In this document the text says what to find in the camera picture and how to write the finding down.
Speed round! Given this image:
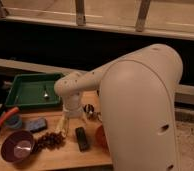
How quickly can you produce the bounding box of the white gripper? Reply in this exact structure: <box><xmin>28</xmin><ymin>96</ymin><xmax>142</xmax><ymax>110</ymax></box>
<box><xmin>63</xmin><ymin>107</ymin><xmax>83</xmax><ymax>119</ymax></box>

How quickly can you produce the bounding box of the black eraser block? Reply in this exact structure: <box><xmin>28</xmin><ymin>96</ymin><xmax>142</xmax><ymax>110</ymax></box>
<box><xmin>75</xmin><ymin>127</ymin><xmax>89</xmax><ymax>151</ymax></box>

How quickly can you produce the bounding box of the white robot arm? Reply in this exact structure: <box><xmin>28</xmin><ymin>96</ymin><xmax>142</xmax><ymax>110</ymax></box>
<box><xmin>54</xmin><ymin>44</ymin><xmax>183</xmax><ymax>171</ymax></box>

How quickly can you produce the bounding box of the red bowl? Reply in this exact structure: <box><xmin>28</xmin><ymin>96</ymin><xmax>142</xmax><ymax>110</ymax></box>
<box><xmin>95</xmin><ymin>126</ymin><xmax>107</xmax><ymax>148</ymax></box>

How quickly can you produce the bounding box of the purple bowl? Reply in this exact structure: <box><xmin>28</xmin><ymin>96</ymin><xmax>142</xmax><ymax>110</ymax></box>
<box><xmin>0</xmin><ymin>130</ymin><xmax>35</xmax><ymax>163</ymax></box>

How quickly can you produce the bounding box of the yellow banana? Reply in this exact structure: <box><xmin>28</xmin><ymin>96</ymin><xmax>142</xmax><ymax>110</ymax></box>
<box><xmin>55</xmin><ymin>115</ymin><xmax>69</xmax><ymax>137</ymax></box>

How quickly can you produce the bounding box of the metal spoon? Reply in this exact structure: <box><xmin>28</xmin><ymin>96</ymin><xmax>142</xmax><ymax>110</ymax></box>
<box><xmin>43</xmin><ymin>84</ymin><xmax>49</xmax><ymax>99</ymax></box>

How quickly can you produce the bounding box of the dark red grape bunch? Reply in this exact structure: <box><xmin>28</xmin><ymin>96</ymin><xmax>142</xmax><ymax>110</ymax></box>
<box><xmin>33</xmin><ymin>132</ymin><xmax>65</xmax><ymax>153</ymax></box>

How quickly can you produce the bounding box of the blue sponge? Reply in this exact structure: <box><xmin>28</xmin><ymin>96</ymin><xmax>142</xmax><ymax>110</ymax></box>
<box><xmin>25</xmin><ymin>118</ymin><xmax>47</xmax><ymax>133</ymax></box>

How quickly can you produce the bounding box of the green plastic tray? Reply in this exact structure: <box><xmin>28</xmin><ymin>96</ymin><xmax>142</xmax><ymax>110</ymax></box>
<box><xmin>5</xmin><ymin>73</ymin><xmax>63</xmax><ymax>109</ymax></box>

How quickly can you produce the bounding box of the blue round cup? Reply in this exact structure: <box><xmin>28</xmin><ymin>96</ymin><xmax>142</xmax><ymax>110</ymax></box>
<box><xmin>5</xmin><ymin>115</ymin><xmax>22</xmax><ymax>129</ymax></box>

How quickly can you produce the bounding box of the orange handled tool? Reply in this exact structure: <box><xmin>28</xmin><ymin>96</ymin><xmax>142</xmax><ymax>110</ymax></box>
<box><xmin>0</xmin><ymin>107</ymin><xmax>19</xmax><ymax>127</ymax></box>

